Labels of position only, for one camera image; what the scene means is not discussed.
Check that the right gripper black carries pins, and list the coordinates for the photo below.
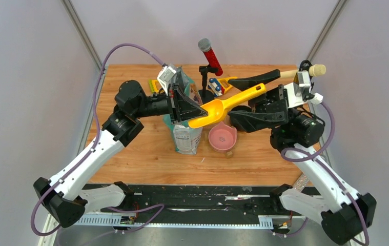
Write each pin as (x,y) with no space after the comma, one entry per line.
(273,105)

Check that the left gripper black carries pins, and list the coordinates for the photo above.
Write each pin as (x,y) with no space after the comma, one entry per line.
(180,106)

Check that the yellow scoop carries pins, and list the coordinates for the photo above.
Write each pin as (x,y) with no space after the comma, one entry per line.
(217,109)

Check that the green pet food bag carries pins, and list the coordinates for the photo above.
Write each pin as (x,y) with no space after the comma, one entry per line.
(185,138)

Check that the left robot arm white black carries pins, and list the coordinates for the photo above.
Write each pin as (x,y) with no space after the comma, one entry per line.
(64,196)

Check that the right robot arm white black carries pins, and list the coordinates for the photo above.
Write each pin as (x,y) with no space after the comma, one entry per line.
(342,211)

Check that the black pet bowl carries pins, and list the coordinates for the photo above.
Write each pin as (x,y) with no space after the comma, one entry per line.
(240,108)

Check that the pink cat-ear pet bowl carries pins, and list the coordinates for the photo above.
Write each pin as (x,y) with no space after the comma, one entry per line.
(222,138)

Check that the yellow orange toy triangle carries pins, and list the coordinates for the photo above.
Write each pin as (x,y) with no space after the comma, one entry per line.
(225,85)

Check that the black round-base mic stand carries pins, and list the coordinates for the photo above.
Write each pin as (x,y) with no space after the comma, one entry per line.
(205,94)

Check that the blue white toy car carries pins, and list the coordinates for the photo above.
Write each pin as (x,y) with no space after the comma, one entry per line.
(215,87)

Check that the yellow green toy triangle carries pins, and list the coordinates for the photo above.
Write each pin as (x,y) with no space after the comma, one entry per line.
(154,86)

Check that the small wooden block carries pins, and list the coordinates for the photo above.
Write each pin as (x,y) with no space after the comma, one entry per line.
(228,154)

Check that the red glitter microphone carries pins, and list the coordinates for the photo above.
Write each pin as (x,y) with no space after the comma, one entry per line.
(205,46)

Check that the cream microphone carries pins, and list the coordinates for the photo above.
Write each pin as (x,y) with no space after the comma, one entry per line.
(314,71)

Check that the silver glitter microphone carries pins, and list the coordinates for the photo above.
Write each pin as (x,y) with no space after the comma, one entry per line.
(301,182)

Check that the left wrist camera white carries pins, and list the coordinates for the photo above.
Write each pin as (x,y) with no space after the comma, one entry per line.
(165,75)

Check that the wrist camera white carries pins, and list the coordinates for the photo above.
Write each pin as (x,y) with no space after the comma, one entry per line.
(165,75)
(299,91)

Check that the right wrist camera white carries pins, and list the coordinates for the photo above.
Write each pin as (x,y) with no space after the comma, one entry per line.
(299,91)

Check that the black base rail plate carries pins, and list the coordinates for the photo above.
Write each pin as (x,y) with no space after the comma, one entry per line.
(209,205)

